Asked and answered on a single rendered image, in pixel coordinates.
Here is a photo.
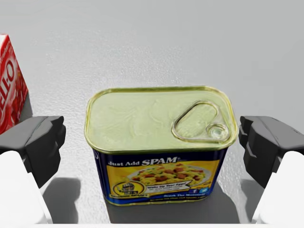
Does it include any green and blue rectangular can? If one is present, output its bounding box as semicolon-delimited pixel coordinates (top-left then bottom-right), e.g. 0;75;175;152
84;85;239;206

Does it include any red and white carton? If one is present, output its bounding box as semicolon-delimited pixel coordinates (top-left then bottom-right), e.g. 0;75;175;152
0;34;29;135

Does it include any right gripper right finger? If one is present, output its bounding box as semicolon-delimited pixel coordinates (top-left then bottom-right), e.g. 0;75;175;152
238;115;304;225

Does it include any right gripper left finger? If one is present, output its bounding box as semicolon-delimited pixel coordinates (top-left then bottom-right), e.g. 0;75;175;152
0;115;67;225

